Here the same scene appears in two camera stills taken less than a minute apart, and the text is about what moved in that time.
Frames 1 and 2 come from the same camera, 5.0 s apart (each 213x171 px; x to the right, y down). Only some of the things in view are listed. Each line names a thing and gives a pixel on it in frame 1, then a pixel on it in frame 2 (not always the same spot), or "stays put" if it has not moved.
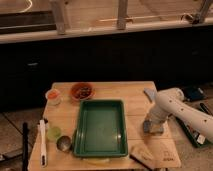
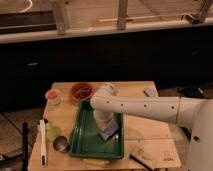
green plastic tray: [101, 129] stays put
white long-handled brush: [43, 148] stays put
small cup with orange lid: [53, 97] stays put
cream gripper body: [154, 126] -> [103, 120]
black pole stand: [25, 146] stays put
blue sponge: [152, 127] -> [111, 128]
